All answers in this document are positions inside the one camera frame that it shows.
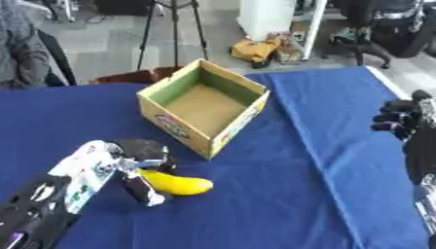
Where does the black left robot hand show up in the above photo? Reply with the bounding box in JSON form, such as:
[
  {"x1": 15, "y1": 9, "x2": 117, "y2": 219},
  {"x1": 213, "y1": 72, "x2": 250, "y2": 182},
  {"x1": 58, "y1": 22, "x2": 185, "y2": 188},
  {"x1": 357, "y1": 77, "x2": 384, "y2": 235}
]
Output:
[{"x1": 105, "y1": 138, "x2": 179, "y2": 207}]

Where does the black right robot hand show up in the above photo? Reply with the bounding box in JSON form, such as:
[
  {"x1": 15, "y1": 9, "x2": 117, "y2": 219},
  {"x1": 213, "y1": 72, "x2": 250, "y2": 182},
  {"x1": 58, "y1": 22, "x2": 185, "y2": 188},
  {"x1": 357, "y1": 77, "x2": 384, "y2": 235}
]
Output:
[{"x1": 369, "y1": 89, "x2": 436, "y2": 185}]

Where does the yellow toy banana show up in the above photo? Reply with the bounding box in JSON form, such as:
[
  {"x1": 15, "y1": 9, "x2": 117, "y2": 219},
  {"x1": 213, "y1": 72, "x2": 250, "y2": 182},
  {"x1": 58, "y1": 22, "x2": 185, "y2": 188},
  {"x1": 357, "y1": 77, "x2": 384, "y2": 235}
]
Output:
[{"x1": 134, "y1": 168, "x2": 215, "y2": 196}]

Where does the tan cardboard box green inside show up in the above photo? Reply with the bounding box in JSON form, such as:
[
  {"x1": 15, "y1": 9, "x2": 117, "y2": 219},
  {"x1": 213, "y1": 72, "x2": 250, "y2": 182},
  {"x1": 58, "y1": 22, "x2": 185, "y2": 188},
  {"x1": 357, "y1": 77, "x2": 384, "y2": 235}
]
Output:
[{"x1": 134, "y1": 57, "x2": 272, "y2": 161}]

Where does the brown wooden chair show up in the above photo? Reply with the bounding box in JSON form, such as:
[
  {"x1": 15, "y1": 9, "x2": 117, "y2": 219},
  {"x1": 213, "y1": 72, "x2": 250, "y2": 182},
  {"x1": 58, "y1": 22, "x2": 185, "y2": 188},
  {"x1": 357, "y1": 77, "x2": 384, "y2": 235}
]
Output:
[{"x1": 87, "y1": 65, "x2": 184, "y2": 86}]

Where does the black office chair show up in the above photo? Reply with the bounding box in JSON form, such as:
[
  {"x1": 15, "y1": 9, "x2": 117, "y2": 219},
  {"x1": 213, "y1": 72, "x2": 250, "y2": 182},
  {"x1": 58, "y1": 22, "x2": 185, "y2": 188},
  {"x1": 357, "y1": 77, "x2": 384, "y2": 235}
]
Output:
[{"x1": 320, "y1": 0, "x2": 436, "y2": 70}]

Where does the black tripod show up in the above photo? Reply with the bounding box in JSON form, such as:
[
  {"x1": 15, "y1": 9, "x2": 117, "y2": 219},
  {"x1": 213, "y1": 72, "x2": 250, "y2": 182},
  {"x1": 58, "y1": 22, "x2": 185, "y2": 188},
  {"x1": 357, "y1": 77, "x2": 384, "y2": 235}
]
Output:
[{"x1": 134, "y1": 0, "x2": 211, "y2": 72}]

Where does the yellow bag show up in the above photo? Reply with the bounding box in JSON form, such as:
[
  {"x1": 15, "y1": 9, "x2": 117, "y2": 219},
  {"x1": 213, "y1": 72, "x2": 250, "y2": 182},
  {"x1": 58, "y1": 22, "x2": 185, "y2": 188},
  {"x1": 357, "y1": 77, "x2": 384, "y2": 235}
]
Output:
[{"x1": 228, "y1": 38, "x2": 283, "y2": 64}]

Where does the person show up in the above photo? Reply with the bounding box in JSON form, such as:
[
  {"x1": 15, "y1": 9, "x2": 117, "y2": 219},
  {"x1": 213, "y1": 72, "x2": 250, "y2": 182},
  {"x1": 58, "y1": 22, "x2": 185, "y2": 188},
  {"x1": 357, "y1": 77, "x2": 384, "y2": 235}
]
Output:
[{"x1": 0, "y1": 0, "x2": 55, "y2": 90}]

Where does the white cabinet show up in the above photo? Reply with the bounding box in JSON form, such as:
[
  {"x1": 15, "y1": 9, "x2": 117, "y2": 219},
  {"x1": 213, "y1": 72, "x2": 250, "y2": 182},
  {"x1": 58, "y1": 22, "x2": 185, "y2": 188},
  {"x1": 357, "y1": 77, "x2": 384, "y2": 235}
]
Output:
[{"x1": 235, "y1": 0, "x2": 331, "y2": 61}]

